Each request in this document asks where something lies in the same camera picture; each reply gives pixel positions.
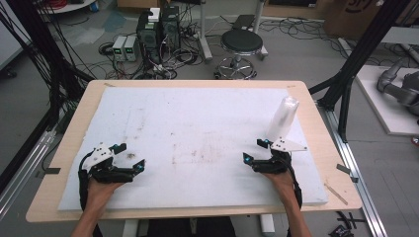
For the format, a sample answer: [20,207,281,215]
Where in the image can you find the grey bench power supply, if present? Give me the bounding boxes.
[124,35,139,62]
[112,36,128,62]

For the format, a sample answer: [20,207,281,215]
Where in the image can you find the cardboard box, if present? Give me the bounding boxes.
[323,0,384,41]

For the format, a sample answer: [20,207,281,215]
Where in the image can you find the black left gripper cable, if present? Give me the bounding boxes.
[77,149,97,211]

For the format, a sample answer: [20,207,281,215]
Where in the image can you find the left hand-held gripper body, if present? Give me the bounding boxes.
[81,142,136,184]

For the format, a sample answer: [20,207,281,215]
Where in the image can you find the white box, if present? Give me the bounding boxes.
[147,7,162,24]

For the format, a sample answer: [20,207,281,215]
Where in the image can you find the stack of clear plastic cups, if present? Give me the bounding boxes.
[265,95,300,144]

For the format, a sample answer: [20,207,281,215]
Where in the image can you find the white board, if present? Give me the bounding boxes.
[355,64,419,137]

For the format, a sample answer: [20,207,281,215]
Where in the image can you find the aluminium rail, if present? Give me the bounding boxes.
[0,128,57,220]
[316,101,389,237]

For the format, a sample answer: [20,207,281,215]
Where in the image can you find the black metal frame post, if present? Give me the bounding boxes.
[308,0,414,143]
[5,0,95,112]

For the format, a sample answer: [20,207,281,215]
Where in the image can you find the bundle of black cables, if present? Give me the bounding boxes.
[0,0,85,132]

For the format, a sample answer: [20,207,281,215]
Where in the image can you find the person's dark trousers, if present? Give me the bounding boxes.
[145,216,237,237]

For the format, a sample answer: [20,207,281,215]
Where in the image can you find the person's right hand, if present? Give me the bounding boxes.
[263,170,298,207]

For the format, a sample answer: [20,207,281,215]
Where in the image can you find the black round stool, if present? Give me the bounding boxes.
[214,29,265,81]

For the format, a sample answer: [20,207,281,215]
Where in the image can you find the grey metal stand leg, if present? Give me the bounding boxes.
[252,0,270,61]
[197,0,214,64]

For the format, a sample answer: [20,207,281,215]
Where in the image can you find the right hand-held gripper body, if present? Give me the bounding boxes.
[251,136,308,175]

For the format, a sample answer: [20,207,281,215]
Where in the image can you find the white table leg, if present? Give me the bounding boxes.
[259,213,277,237]
[122,218,140,237]

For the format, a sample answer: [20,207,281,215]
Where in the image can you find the black plastic parts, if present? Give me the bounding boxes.
[328,210,366,237]

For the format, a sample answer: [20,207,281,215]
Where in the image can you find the tangle of floor cables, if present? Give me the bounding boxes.
[97,19,203,81]

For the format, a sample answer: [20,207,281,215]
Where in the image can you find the black flat device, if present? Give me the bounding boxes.
[231,14,257,32]

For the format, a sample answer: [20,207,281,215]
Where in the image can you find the white foam mat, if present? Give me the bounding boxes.
[57,86,330,212]

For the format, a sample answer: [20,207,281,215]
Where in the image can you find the thin wooden stick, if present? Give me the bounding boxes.
[323,183,349,206]

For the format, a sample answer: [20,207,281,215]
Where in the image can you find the black computer tower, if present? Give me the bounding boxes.
[135,11,163,65]
[160,5,182,51]

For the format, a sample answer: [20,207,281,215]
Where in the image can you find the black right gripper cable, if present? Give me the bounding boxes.
[286,163,303,210]

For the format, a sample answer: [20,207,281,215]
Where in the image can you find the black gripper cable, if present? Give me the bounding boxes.
[77,149,97,211]
[286,163,303,210]

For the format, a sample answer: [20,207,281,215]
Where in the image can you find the person's left hand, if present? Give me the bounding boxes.
[86,178,125,207]

